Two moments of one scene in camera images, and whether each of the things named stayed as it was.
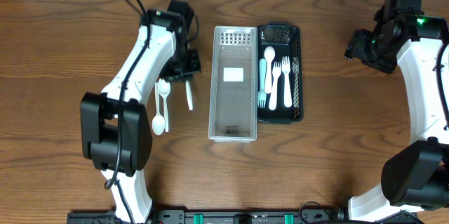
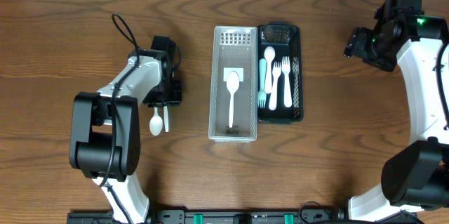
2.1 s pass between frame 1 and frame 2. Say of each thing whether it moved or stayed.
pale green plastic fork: stayed
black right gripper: stayed
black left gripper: moved
